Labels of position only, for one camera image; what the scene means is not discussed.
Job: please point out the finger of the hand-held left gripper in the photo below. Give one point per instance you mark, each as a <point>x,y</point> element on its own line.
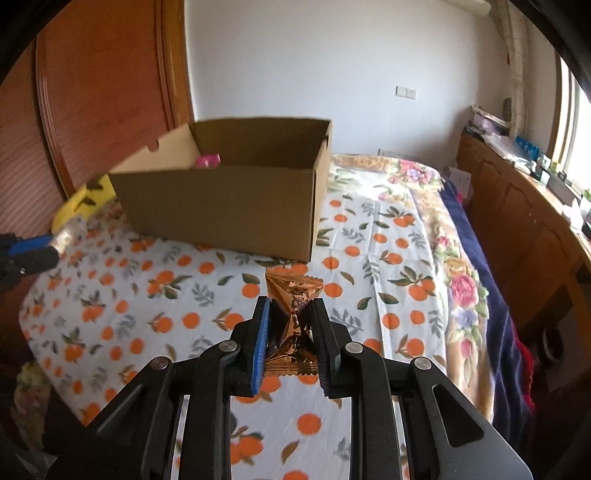
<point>27,246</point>
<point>32,267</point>

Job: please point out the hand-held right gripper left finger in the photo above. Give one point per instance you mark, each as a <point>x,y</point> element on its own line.
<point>261,346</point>

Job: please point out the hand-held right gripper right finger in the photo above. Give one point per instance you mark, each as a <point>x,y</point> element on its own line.
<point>322,344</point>

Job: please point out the copper foil snack packet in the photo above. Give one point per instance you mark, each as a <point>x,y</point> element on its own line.
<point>295,295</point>

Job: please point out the brown cardboard box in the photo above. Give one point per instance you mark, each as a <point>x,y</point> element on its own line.
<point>221,207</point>

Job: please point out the yellow printed pillow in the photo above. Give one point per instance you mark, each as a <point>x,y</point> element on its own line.
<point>78,205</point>

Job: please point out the orange fruit print bedsheet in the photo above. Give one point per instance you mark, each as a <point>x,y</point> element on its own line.
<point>138,286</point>

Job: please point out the floral cloth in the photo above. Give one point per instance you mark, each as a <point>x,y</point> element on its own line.
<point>32,401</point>

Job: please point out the floral blanket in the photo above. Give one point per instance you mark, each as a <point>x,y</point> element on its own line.
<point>461,286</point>

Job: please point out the navy blue blanket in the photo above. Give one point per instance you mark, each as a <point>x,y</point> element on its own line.
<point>489,323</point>

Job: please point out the pink snack packet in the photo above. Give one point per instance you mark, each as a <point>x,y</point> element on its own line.
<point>207,161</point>

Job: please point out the red cloth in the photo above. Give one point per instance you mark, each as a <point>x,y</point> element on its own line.
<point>524,360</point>

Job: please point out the white paper bag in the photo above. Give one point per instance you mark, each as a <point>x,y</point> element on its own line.
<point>458,184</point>

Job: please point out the wooden cabinet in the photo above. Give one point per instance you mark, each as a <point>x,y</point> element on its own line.
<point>517,221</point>

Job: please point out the pile of papers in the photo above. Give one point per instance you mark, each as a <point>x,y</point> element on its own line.
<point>487,122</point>

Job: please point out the blue boxed item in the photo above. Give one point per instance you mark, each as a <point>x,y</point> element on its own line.
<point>528,146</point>

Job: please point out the window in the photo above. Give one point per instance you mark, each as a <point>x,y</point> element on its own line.
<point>577,129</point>

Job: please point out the white wrapped pipe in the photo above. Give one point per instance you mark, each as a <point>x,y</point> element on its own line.
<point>517,69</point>

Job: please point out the white wall socket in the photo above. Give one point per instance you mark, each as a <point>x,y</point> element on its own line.
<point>392,153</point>

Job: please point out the white wall switch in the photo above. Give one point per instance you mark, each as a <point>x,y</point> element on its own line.
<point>406,92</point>

